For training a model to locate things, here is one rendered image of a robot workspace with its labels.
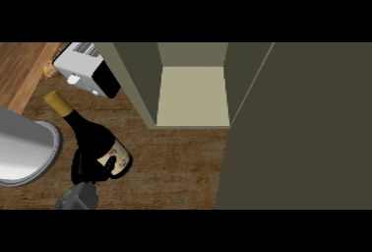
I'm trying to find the olive open cabinet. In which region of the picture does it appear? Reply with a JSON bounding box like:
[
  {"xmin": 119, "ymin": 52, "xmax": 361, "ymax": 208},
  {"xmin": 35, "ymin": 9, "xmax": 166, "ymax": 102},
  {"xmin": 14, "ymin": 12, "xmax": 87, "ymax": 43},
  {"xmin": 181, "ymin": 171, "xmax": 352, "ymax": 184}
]
[{"xmin": 94, "ymin": 42, "xmax": 276, "ymax": 130}]

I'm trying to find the dark olive cabinet door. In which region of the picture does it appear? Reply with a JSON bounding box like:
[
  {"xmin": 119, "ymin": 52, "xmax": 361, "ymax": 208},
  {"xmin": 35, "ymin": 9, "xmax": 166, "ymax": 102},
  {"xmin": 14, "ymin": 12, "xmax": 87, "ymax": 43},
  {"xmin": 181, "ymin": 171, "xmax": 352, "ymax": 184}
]
[{"xmin": 214, "ymin": 42, "xmax": 372, "ymax": 211}]

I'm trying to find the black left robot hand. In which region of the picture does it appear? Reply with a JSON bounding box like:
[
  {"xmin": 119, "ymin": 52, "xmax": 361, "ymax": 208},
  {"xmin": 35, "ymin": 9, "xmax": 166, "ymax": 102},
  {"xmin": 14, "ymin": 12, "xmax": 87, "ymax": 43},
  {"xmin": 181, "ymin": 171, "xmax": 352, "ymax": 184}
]
[{"xmin": 69, "ymin": 149, "xmax": 119, "ymax": 185}]

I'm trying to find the dark wine bottle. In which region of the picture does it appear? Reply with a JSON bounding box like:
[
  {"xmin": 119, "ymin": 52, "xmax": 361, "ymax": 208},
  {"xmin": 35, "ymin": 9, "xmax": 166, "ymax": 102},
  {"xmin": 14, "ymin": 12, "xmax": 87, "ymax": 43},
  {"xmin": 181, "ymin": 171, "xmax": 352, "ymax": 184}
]
[{"xmin": 42, "ymin": 90, "xmax": 134, "ymax": 180}]

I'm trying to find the small tan object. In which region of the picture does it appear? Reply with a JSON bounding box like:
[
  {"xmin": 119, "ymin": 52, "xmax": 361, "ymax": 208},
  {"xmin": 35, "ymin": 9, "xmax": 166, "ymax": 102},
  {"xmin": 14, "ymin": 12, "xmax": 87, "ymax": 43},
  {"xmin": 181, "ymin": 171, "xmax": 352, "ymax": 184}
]
[{"xmin": 42, "ymin": 62, "xmax": 57, "ymax": 79}]

